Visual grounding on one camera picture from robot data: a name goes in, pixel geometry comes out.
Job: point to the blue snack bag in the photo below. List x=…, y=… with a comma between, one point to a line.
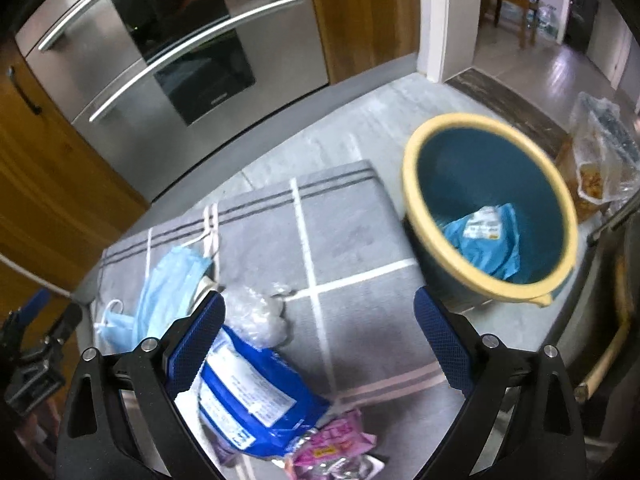
x=260, y=395

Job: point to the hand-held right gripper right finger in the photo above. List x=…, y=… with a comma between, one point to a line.
x=445, y=345

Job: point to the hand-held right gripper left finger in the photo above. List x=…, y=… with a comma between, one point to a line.
x=192, y=347

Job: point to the teal bin with yellow rim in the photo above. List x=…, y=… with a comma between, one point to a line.
x=450, y=175

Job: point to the grey striped floor mat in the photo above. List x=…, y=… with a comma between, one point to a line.
x=350, y=230

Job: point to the stainless steel built-in oven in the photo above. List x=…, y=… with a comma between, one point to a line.
x=150, y=85

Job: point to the blue face mask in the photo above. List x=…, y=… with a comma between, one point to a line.
x=172, y=280

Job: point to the tall wooden cabinet door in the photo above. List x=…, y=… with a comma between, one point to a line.
x=360, y=15

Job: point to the light blue packet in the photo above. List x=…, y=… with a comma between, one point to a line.
x=480, y=245

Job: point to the large clear water bottle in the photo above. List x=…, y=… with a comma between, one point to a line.
x=547, y=22

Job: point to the bamboo stick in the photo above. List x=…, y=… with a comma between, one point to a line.
x=607, y=350

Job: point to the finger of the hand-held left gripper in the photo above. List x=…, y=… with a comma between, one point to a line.
x=65, y=325
x=35, y=306

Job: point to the trash can with clear liner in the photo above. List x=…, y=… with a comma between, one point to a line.
x=600, y=160

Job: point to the crumpled clear plastic wrap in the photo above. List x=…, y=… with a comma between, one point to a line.
x=255, y=315

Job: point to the pack of water bottles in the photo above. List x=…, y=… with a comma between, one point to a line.
x=515, y=14

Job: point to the dark marble door threshold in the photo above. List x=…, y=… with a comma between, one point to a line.
x=505, y=105

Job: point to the pink wrapper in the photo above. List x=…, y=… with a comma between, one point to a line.
x=330, y=440

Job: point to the white door frame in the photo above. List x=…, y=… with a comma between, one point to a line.
x=440, y=20

